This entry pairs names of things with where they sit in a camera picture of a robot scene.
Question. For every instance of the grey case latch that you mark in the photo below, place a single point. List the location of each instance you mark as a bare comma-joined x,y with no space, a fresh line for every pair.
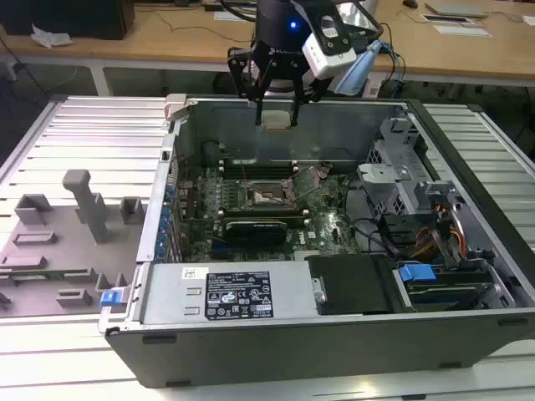
175,104

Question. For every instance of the crumpled white paper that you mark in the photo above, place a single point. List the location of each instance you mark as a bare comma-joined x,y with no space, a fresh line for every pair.
50,37

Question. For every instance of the green RAM stick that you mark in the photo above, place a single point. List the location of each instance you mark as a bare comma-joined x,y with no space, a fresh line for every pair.
37,274

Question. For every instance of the black graphics card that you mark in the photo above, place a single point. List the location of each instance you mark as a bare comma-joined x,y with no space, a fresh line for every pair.
257,234

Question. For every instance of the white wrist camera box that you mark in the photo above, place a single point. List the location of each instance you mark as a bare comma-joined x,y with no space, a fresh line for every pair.
326,60

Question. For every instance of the grey metal drive cage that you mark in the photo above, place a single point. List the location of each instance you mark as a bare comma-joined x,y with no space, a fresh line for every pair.
384,184

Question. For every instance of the white paper sheet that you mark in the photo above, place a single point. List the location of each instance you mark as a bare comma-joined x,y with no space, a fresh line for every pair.
462,31

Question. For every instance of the blue disk carrier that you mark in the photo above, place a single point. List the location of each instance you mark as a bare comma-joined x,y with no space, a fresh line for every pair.
416,273

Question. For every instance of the grey parts rack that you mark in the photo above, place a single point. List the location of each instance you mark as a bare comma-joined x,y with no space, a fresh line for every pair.
62,250

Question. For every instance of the black computer mouse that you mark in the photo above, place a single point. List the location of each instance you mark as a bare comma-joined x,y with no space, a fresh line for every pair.
410,3

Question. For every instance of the blue expansion slot clip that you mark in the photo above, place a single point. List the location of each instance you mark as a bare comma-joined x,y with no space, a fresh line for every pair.
162,239
169,193
166,216
159,252

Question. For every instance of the silver square CPU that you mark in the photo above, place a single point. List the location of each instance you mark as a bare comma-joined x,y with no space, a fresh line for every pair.
275,121

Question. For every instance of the black plastic bay shroud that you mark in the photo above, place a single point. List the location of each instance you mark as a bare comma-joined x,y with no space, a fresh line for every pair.
355,284

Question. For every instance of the black cylindrical component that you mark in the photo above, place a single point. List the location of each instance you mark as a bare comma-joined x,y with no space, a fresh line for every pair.
210,152

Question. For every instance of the CPU socket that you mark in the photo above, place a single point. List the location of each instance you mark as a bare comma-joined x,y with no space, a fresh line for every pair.
267,196

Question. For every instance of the grey power supply unit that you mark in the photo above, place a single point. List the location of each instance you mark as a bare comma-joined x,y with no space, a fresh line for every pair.
171,292

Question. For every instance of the black box on desk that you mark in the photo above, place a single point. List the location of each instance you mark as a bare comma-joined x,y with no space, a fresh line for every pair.
67,16

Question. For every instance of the wooden desk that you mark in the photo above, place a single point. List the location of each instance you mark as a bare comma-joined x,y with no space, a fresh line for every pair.
167,46

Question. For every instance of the pale blue teach pendant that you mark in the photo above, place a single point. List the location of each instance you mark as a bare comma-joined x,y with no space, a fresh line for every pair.
355,75

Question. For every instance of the green motherboard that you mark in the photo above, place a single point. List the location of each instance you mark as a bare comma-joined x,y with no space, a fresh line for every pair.
317,234

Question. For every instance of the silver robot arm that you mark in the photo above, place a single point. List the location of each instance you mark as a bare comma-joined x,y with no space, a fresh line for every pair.
363,12

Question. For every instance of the grey laptop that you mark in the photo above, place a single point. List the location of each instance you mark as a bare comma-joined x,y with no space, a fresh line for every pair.
455,9

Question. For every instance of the black RAM slot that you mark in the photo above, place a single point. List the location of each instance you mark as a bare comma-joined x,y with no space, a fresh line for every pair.
259,173
259,163

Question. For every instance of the black RAM stick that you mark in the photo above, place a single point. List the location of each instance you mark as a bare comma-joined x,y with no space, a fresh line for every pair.
263,217

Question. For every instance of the small blue carrier tab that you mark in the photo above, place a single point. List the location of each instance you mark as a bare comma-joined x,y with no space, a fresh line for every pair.
109,297

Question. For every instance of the black open PC case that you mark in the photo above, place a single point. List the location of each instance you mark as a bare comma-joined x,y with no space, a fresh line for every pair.
292,355

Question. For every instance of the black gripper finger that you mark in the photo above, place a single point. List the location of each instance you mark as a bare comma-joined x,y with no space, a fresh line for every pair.
307,89
246,75

